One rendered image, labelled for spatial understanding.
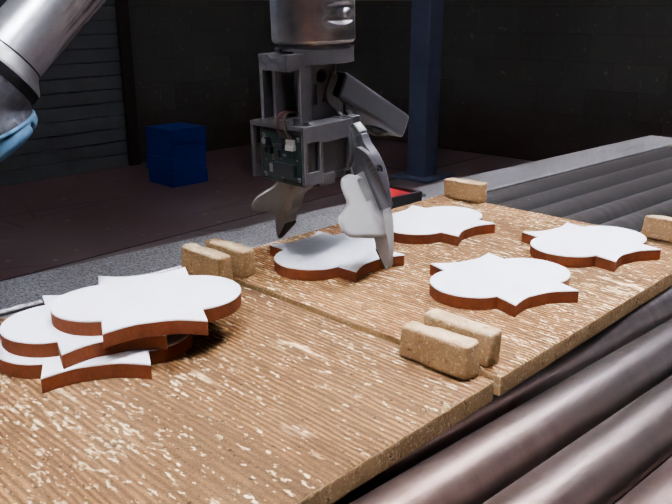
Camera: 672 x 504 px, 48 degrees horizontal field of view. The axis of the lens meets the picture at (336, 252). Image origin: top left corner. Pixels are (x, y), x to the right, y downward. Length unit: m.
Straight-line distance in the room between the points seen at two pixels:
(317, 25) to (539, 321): 0.31
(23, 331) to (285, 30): 0.32
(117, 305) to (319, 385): 0.16
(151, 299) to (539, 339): 0.29
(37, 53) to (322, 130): 0.47
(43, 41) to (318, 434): 0.70
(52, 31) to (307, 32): 0.45
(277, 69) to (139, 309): 0.24
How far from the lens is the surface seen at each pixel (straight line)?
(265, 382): 0.52
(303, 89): 0.67
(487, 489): 0.48
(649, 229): 0.89
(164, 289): 0.59
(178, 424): 0.48
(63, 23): 1.04
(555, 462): 0.48
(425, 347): 0.53
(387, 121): 0.75
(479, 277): 0.68
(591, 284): 0.73
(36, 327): 0.58
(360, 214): 0.68
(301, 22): 0.66
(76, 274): 0.82
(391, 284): 0.69
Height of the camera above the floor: 1.18
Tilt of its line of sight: 18 degrees down
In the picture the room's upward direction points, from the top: straight up
